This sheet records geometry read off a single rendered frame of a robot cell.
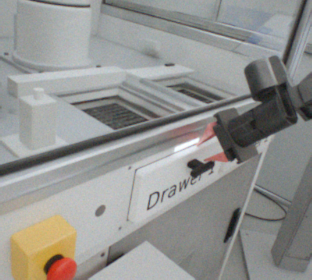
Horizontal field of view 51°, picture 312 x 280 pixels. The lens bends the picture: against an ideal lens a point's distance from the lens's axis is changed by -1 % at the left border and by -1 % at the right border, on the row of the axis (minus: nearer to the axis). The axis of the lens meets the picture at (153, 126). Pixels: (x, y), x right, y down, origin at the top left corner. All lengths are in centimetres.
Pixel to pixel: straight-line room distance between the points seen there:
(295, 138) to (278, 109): 171
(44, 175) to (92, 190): 10
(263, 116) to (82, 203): 32
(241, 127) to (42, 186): 34
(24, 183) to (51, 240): 8
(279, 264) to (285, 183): 70
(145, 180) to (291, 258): 136
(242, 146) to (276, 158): 173
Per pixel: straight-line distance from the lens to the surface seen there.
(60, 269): 44
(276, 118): 56
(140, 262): 64
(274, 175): 239
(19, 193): 43
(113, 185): 53
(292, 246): 179
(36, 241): 44
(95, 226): 56
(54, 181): 45
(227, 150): 62
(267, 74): 59
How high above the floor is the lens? 122
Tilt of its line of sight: 24 degrees down
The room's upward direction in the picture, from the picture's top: 11 degrees clockwise
